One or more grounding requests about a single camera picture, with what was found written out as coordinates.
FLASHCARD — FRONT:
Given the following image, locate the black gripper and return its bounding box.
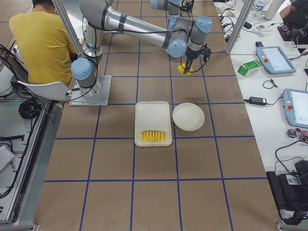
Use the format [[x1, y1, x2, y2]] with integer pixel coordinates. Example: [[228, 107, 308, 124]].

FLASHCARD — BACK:
[[183, 47, 201, 74]]

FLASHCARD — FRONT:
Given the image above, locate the yellow lemon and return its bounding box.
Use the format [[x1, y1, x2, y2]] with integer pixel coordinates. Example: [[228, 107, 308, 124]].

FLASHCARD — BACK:
[[177, 63, 194, 76]]

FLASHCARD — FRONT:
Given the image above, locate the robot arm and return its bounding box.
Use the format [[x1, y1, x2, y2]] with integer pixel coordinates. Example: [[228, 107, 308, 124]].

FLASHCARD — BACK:
[[150, 0, 181, 16], [79, 0, 212, 74]]

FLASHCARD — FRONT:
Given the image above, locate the cream round plate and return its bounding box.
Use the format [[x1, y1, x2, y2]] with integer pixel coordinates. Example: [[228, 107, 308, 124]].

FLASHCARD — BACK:
[[172, 103, 205, 131]]

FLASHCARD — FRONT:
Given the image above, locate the green white carton box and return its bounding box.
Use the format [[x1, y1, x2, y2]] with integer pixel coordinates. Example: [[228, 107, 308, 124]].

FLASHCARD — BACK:
[[237, 60, 262, 77]]

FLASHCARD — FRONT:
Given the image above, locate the white rectangular tray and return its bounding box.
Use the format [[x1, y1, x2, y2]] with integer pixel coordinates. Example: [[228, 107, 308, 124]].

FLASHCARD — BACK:
[[134, 101, 172, 147]]

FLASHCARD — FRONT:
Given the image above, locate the black power adapter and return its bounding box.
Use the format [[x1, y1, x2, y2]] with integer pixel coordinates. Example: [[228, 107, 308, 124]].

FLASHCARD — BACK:
[[249, 96, 267, 106]]

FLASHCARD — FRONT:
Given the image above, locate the plastic water bottle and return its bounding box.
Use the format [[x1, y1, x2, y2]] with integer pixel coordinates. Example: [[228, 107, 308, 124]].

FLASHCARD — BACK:
[[251, 0, 265, 20]]

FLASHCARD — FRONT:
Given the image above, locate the sliced yellow bread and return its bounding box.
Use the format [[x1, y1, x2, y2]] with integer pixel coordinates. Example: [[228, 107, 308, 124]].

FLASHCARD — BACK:
[[141, 130, 167, 142]]

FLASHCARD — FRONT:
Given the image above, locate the upper teach pendant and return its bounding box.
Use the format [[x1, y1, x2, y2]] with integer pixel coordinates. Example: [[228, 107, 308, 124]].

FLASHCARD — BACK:
[[256, 46, 296, 74]]

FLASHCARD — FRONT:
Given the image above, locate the teach pendant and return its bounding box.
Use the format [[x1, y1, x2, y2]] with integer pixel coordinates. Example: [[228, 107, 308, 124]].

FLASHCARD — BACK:
[[256, 46, 296, 74], [282, 89, 308, 128]]

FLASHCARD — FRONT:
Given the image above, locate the lower teach pendant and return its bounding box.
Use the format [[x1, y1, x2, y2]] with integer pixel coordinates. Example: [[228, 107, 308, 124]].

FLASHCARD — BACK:
[[282, 89, 308, 128]]

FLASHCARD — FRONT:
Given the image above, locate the white chair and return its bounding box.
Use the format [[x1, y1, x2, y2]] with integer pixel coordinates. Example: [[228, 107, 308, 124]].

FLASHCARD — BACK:
[[17, 80, 69, 101]]

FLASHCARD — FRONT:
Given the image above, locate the person in yellow shirt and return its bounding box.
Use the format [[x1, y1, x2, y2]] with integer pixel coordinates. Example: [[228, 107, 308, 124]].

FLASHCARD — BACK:
[[9, 0, 77, 86]]

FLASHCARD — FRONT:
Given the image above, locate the aluminium frame post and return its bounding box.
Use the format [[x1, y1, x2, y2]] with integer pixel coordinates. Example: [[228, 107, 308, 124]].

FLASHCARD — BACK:
[[226, 0, 255, 54]]

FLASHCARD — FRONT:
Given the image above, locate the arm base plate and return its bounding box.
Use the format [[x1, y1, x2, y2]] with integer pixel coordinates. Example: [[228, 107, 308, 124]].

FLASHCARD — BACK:
[[69, 75, 112, 106]]

